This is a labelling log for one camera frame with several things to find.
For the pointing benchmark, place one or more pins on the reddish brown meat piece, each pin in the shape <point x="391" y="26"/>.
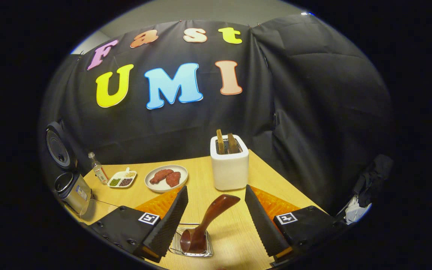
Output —
<point x="161" y="175"/>
<point x="173" y="179"/>

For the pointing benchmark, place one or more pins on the white crumpled cloth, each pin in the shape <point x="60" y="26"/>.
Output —
<point x="356" y="212"/>

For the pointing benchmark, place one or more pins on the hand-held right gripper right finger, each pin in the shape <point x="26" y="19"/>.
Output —
<point x="263" y="225"/>

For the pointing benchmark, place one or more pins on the white divided grain dish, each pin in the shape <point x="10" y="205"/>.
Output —
<point x="122" y="177"/>

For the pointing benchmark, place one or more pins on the dark cloth bundle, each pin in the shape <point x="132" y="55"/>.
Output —
<point x="373" y="176"/>

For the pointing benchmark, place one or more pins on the clear glass bottle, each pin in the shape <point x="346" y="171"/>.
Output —
<point x="99" y="172"/>

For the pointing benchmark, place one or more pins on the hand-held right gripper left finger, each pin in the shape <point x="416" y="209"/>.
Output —
<point x="171" y="221"/>

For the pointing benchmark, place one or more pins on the black backdrop cloth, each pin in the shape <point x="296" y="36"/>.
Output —
<point x="313" y="112"/>

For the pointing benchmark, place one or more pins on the white round plate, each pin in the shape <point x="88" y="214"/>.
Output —
<point x="156" y="187"/>

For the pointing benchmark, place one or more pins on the dark grey rice cooker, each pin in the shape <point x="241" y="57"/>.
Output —
<point x="71" y="193"/>

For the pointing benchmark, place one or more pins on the brown toast slice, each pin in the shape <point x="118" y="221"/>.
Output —
<point x="233" y="143"/>
<point x="220" y="141"/>

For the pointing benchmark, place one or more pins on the white toaster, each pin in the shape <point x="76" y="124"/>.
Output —
<point x="229" y="172"/>

